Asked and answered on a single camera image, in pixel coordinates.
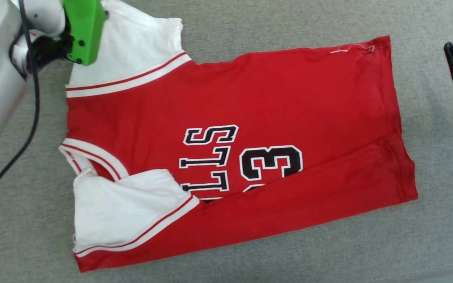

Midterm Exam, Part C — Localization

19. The red white basketball jersey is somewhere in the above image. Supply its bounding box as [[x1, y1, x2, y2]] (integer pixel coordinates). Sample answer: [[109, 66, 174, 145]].
[[58, 0, 419, 273]]

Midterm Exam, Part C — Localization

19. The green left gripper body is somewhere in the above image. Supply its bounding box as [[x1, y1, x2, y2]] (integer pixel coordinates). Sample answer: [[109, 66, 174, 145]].
[[25, 0, 107, 75]]

